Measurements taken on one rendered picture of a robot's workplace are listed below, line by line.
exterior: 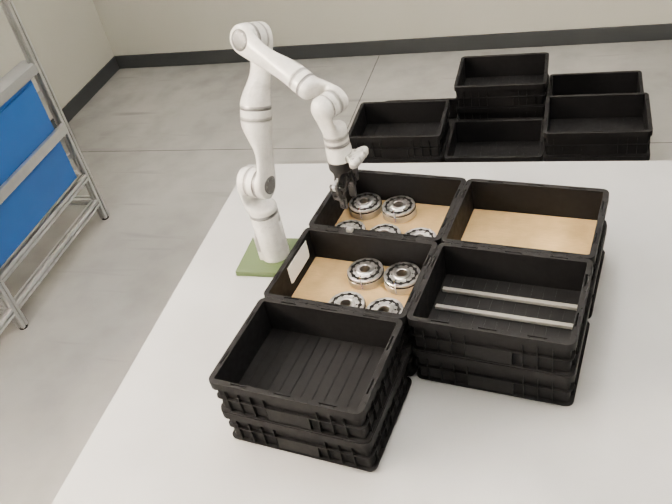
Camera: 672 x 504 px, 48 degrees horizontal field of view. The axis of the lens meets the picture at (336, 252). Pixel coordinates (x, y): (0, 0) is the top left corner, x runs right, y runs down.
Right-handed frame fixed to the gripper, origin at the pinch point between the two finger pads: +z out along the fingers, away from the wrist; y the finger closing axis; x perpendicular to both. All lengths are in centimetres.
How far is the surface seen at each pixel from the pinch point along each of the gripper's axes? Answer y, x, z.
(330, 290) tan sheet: 26.0, 4.8, 12.5
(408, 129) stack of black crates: -109, -32, 47
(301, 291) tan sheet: 28.7, -3.2, 12.5
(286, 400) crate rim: 70, 18, 3
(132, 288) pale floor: -24, -146, 95
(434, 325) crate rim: 38, 42, 3
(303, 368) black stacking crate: 54, 11, 12
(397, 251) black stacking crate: 11.7, 19.9, 6.7
